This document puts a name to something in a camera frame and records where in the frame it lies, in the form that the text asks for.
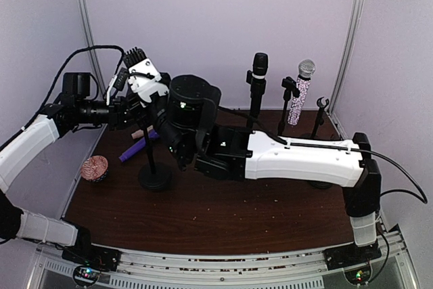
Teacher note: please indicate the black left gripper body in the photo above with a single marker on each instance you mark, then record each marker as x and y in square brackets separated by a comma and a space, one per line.
[114, 114]

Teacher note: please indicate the pale pink microphone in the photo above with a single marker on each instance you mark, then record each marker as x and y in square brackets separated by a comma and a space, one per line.
[137, 134]

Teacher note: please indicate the purple microphone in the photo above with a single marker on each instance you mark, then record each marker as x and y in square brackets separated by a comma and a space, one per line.
[139, 145]

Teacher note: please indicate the black stand with blue microphone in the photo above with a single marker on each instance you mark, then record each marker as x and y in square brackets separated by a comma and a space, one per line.
[154, 177]

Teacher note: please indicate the black stand with glitter microphone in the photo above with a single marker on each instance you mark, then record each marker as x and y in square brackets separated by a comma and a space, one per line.
[290, 90]

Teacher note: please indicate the silver glitter microphone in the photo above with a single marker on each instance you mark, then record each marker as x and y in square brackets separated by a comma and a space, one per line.
[306, 70]

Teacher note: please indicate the black stand for pink microphone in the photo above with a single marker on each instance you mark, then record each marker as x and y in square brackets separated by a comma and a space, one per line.
[319, 120]

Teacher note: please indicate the black stand for purple microphone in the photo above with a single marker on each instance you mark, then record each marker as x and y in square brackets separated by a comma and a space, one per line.
[320, 185]

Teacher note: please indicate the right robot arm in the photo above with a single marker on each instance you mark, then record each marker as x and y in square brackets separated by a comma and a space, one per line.
[183, 111]

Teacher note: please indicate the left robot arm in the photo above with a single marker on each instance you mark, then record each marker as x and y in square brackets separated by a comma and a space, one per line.
[72, 110]

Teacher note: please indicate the black microphone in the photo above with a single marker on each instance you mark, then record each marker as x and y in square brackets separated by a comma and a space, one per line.
[260, 65]

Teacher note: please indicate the red patterned small bowl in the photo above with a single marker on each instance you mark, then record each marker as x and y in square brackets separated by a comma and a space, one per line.
[95, 169]

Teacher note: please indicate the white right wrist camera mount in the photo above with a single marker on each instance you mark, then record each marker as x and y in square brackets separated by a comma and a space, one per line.
[145, 80]

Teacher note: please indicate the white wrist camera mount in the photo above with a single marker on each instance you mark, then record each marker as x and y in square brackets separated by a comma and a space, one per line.
[117, 83]
[145, 80]

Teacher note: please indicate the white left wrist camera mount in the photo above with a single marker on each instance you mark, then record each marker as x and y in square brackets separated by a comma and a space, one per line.
[117, 83]

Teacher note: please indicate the aluminium corner frame post left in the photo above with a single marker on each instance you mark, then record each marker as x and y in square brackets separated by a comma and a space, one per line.
[88, 35]

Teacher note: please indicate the aluminium corner frame post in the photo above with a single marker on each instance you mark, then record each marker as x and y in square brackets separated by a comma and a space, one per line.
[88, 35]
[349, 45]

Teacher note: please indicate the aluminium corner frame post right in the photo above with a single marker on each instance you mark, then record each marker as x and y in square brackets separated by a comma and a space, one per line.
[349, 45]

